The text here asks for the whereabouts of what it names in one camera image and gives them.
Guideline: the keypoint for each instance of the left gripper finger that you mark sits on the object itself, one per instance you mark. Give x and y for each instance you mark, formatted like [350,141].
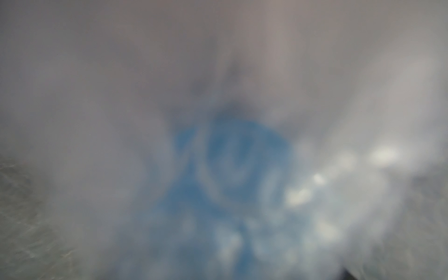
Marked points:
[346,275]

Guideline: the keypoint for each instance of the blue plastic wine glass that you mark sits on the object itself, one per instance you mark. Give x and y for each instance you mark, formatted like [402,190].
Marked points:
[223,215]

